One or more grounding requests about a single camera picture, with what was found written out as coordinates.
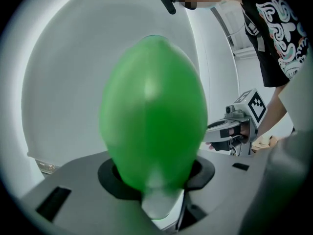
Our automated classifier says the large cardboard box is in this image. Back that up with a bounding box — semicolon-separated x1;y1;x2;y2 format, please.
253;135;279;152

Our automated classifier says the person's right hand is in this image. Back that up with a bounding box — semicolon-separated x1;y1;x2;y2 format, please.
229;125;251;141

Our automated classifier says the person's right forearm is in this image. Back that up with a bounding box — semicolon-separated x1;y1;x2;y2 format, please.
256;86;288;138

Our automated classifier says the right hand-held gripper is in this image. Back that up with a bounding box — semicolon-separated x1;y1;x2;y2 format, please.
204;88;268;156

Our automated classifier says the black head camera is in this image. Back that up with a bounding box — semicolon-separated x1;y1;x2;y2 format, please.
158;0;177;15

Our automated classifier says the grey chest harness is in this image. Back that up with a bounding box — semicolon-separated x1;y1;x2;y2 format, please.
244;11;267;52

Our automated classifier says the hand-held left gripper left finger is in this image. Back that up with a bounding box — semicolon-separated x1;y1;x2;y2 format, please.
19;152;162;235

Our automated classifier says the person in black t-shirt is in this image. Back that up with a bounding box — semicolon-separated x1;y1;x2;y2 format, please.
241;0;313;88

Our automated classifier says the green plastic bottle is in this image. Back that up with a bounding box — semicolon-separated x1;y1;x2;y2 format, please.
99;34;209;221

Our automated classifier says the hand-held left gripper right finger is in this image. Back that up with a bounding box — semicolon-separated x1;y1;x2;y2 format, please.
178;128;313;235

